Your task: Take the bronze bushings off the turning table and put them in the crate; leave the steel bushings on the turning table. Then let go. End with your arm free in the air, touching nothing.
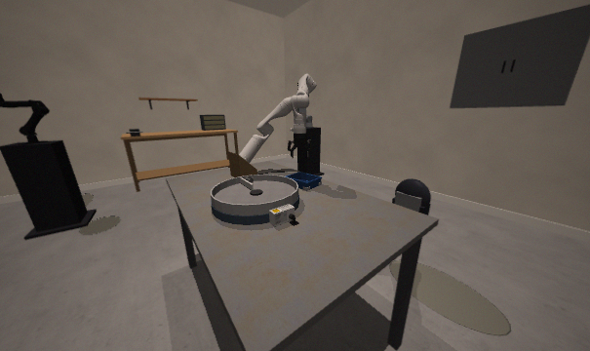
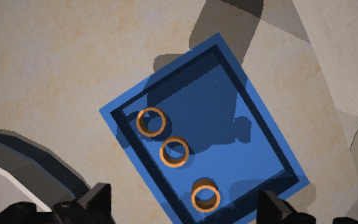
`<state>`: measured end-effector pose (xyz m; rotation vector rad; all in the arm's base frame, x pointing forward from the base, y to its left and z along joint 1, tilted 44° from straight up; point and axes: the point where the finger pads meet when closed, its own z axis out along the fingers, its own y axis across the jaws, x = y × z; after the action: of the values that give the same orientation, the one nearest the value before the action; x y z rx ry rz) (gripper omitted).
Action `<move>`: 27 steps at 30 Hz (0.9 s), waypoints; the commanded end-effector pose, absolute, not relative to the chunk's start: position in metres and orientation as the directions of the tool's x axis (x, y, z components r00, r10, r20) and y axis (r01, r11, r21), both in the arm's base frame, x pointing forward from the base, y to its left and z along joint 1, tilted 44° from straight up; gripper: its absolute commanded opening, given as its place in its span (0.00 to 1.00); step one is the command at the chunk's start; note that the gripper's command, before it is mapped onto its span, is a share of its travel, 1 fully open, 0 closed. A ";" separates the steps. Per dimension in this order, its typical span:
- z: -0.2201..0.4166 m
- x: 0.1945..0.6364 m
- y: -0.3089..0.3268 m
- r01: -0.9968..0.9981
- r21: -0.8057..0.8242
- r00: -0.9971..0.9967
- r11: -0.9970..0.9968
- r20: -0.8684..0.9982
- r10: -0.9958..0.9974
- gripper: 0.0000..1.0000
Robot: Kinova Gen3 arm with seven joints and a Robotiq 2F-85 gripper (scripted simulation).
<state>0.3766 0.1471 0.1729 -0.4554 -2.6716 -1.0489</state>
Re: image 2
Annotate bronze bushing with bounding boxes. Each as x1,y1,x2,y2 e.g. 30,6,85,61
136,107,167,137
160,136,189,167
191,179,220,212

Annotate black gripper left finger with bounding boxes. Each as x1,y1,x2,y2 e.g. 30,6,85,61
0,183,113,224

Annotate blue crate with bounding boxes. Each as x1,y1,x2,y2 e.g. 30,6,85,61
99,32,310,224

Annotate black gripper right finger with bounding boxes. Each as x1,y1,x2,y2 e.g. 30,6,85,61
256,191,358,224

